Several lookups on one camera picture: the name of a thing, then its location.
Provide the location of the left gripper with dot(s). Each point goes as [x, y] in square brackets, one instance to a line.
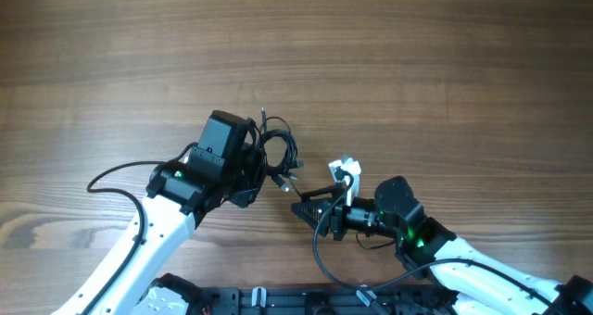
[255, 157]

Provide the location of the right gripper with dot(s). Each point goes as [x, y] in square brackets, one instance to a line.
[337, 220]

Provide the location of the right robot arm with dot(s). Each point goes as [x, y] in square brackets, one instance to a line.
[428, 250]

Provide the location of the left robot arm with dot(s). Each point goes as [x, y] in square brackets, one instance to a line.
[227, 164]

